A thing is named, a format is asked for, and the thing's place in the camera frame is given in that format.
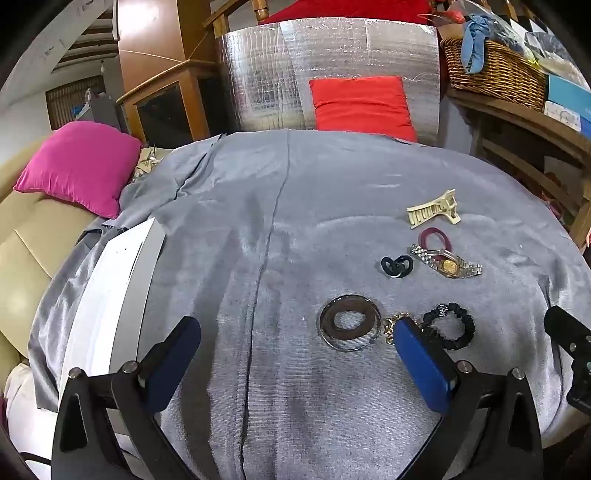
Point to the patterned beige cloth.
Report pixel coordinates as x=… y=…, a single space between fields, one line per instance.
x=147 y=161

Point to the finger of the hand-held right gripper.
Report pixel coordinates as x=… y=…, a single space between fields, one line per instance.
x=570 y=332

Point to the cream hair claw clip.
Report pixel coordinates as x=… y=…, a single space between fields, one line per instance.
x=431 y=212

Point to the wicker basket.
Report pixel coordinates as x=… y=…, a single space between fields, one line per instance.
x=494 y=76

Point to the wooden cabinet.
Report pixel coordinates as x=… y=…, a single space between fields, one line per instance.
x=152 y=37

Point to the gold and silver wristwatch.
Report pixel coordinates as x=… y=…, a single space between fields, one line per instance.
x=449 y=265

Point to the brown woven panel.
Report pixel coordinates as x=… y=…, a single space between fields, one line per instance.
x=62 y=101

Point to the large red cushion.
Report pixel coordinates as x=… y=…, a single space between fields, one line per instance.
x=351 y=10

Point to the small red cushion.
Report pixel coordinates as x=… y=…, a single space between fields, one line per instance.
x=360 y=104

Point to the pink cushion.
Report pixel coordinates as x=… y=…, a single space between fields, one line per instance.
x=78 y=161

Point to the clear plastic bag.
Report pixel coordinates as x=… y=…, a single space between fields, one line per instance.
x=540 y=41

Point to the blue and white box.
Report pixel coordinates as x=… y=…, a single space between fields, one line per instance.
x=570 y=104

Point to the grey blanket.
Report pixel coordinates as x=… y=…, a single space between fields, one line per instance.
x=286 y=230

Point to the silver foil panel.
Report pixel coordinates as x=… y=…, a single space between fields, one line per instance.
x=258 y=83

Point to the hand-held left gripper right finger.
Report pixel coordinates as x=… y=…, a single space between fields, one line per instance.
x=422 y=364

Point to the wooden side table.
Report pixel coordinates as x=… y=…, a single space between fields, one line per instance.
x=184 y=83

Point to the white cloth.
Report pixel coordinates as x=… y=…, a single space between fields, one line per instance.
x=23 y=415

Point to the wooden shelf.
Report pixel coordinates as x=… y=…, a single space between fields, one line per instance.
x=531 y=124

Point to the beige leather sofa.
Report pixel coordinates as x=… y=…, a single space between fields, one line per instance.
x=27 y=240

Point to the black loop hair clip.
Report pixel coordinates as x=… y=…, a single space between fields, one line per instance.
x=388 y=267

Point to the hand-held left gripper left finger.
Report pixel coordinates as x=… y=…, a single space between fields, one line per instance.
x=178 y=355

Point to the black scrunchie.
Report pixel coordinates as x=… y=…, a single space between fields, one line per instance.
x=466 y=323

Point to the blue cloth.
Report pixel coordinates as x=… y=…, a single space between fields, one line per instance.
x=475 y=41

